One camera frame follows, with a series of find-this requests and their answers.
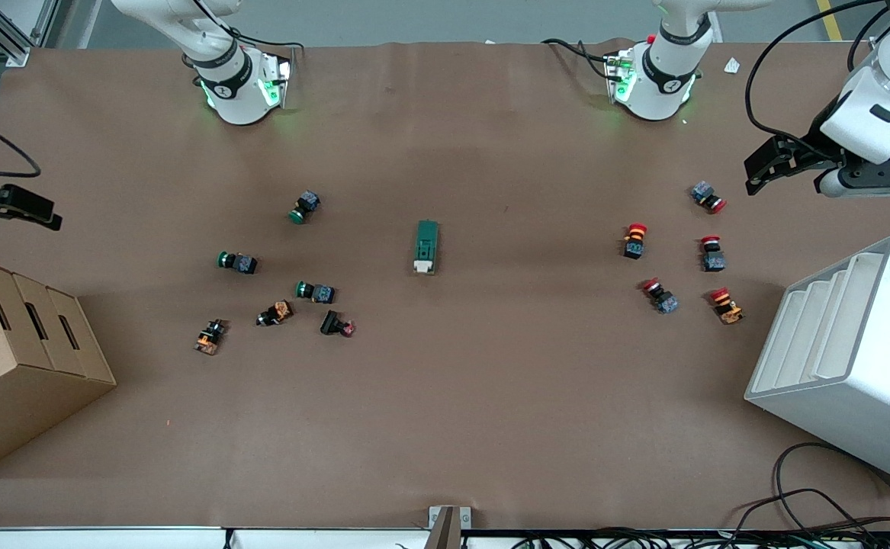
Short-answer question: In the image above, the red emergency stop button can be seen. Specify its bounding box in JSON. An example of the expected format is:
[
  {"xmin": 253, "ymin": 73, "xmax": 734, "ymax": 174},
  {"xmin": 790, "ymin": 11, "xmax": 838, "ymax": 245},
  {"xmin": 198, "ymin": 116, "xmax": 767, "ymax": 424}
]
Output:
[{"xmin": 622, "ymin": 222, "xmax": 650, "ymax": 261}]

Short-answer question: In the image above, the black switch with red block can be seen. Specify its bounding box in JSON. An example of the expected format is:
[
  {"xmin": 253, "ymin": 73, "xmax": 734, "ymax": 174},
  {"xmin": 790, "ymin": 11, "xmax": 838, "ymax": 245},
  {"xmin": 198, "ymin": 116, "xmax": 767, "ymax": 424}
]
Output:
[{"xmin": 319, "ymin": 309, "xmax": 357, "ymax": 339}]

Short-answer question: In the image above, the black orange selector switch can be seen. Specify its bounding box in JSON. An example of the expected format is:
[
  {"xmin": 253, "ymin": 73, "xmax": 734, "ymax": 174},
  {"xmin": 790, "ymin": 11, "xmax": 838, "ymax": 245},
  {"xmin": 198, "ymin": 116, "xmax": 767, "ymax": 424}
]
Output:
[
  {"xmin": 193, "ymin": 318, "xmax": 228, "ymax": 357},
  {"xmin": 255, "ymin": 300, "xmax": 295, "ymax": 328}
]

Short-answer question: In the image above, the brown cardboard box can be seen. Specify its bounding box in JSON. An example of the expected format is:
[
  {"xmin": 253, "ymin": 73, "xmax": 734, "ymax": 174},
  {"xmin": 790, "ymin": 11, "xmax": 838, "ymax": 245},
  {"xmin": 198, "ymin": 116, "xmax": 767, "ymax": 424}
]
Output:
[{"xmin": 0, "ymin": 254, "xmax": 118, "ymax": 480}]

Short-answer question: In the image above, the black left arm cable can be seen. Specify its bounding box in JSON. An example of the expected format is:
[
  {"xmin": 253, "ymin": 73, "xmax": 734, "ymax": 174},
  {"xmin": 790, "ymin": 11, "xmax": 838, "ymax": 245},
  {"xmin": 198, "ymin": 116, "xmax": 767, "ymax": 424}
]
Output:
[{"xmin": 745, "ymin": 0, "xmax": 890, "ymax": 153}]

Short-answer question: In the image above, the black cable bundle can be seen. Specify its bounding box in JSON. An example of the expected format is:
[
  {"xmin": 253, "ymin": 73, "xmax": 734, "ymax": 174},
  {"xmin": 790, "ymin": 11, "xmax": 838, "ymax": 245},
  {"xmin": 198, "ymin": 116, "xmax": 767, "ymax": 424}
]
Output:
[{"xmin": 506, "ymin": 525, "xmax": 890, "ymax": 549}]

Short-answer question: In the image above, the black looped floor cable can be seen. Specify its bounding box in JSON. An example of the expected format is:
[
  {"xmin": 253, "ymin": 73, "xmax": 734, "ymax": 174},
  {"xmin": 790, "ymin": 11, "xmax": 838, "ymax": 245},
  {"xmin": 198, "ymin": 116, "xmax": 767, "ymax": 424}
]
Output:
[{"xmin": 771, "ymin": 441, "xmax": 890, "ymax": 536}]

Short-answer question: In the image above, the green push button switch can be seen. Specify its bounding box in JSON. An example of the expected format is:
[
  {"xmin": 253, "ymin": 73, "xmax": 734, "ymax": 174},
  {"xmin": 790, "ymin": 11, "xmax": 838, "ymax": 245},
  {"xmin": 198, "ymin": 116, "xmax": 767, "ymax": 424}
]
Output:
[
  {"xmin": 288, "ymin": 190, "xmax": 323, "ymax": 226},
  {"xmin": 217, "ymin": 250, "xmax": 260, "ymax": 276},
  {"xmin": 294, "ymin": 280, "xmax": 337, "ymax": 305}
]

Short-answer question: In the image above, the metal table edge bracket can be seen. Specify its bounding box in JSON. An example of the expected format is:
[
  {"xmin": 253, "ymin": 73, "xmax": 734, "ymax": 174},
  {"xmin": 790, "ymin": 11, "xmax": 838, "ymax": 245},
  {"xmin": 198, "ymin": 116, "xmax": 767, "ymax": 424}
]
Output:
[{"xmin": 427, "ymin": 505, "xmax": 473, "ymax": 549}]

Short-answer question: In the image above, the white table edge rail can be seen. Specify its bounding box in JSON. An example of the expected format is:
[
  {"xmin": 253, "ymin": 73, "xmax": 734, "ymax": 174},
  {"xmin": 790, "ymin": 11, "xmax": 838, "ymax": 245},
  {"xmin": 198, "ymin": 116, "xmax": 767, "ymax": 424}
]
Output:
[{"xmin": 0, "ymin": 525, "xmax": 430, "ymax": 549}]

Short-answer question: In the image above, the white stepped storage bin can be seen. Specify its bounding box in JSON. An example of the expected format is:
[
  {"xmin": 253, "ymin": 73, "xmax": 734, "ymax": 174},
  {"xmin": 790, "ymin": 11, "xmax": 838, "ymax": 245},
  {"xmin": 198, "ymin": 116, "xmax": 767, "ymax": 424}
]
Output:
[{"xmin": 744, "ymin": 235, "xmax": 890, "ymax": 491}]

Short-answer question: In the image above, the brown paper table cover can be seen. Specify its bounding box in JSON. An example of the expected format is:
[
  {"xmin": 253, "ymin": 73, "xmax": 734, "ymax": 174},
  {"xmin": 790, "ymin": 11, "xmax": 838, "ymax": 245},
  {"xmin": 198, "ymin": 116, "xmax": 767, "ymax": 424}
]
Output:
[{"xmin": 0, "ymin": 38, "xmax": 890, "ymax": 531}]

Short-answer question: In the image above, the red button orange block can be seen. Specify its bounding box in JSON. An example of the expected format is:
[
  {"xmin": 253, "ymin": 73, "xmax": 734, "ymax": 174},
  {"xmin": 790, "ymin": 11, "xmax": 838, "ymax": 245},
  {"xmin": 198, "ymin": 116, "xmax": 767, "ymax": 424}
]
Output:
[{"xmin": 708, "ymin": 286, "xmax": 746, "ymax": 326}]

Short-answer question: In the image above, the red push button switch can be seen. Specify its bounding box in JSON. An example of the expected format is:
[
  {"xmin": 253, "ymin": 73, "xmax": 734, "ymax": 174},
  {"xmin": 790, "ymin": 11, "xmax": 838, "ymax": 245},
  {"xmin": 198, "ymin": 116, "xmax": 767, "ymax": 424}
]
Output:
[
  {"xmin": 699, "ymin": 235, "xmax": 728, "ymax": 274},
  {"xmin": 640, "ymin": 277, "xmax": 681, "ymax": 316},
  {"xmin": 689, "ymin": 180, "xmax": 728, "ymax": 215}
]

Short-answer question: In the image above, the green load switch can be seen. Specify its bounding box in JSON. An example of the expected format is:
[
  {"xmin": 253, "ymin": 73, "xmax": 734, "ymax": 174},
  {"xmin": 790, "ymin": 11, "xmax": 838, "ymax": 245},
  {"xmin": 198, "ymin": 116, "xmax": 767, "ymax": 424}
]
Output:
[{"xmin": 413, "ymin": 219, "xmax": 442, "ymax": 277}]

